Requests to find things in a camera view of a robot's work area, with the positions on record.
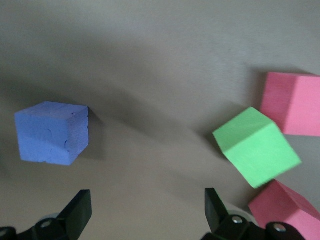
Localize purple foam cube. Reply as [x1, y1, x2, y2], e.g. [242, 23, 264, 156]
[14, 100, 90, 167]

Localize green foam cube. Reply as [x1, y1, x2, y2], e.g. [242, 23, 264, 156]
[212, 106, 303, 190]

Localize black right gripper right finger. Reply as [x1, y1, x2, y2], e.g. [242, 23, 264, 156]
[203, 187, 306, 240]

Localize red foam cube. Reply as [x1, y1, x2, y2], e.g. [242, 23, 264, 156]
[247, 179, 320, 240]
[259, 71, 320, 138]

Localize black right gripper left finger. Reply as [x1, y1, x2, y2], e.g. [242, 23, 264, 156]
[17, 189, 93, 240]

